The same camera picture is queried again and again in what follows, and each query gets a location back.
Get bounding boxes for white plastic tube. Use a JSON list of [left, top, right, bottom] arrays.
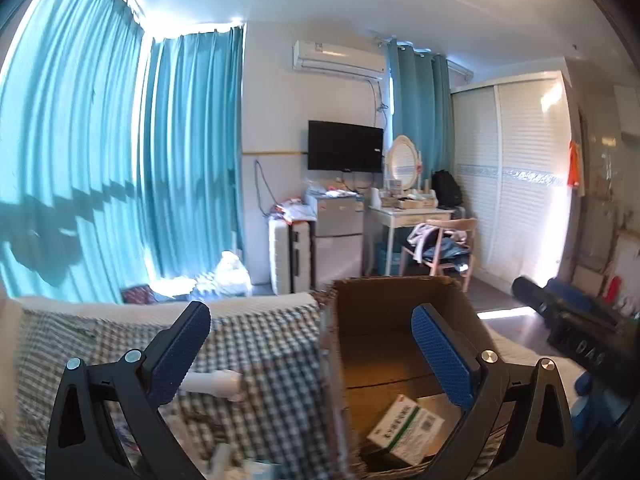
[[180, 370, 243, 402]]

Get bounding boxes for green white medicine box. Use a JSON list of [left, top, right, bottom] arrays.
[[367, 394, 445, 466]]

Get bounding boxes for white plastic bag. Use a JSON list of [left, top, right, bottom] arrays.
[[195, 252, 253, 297]]

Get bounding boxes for checkered bed sheet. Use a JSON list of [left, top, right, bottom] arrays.
[[8, 294, 336, 479]]

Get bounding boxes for large teal curtain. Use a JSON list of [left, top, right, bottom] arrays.
[[1, 0, 145, 302]]

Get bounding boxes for brown cardboard box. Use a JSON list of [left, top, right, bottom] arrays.
[[315, 276, 492, 479]]

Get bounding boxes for white suitcase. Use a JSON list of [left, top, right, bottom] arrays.
[[268, 217, 312, 295]]

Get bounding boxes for wooden chair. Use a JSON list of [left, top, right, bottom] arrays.
[[399, 218, 477, 292]]

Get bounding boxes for middle teal curtain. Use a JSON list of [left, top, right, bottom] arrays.
[[138, 27, 244, 278]]

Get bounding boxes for silver mini fridge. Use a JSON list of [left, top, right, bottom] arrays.
[[305, 190, 364, 288]]

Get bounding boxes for black backpack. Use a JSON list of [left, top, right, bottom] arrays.
[[432, 170, 463, 208]]

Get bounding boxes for orange hanging cloth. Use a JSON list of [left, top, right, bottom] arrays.
[[567, 141, 584, 191]]

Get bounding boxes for white dressing table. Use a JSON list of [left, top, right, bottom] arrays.
[[363, 206, 454, 276]]

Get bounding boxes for white sliding wardrobe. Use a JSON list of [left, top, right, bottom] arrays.
[[451, 70, 574, 292]]

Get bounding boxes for oval vanity mirror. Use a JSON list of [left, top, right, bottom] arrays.
[[385, 136, 421, 194]]

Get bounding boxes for right teal curtain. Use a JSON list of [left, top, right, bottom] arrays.
[[387, 40, 454, 182]]

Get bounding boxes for white air conditioner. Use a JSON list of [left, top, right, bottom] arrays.
[[293, 40, 386, 80]]

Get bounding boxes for black wall television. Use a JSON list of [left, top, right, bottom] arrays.
[[307, 120, 384, 174]]

